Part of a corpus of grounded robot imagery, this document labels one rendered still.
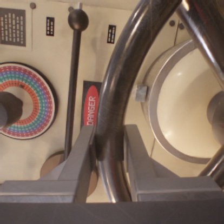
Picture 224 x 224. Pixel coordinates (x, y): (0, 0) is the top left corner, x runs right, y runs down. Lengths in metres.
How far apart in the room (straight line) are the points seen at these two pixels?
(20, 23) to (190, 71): 0.33
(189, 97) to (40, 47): 0.30
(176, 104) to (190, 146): 0.08
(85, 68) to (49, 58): 0.08
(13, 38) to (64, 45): 0.11
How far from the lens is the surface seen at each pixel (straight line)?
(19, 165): 0.49
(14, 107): 0.34
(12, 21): 0.41
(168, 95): 0.26
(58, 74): 0.37
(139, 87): 0.28
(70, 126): 0.33
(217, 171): 0.21
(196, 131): 0.28
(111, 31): 0.36
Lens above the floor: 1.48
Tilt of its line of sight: 2 degrees down
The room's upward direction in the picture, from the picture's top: 83 degrees counter-clockwise
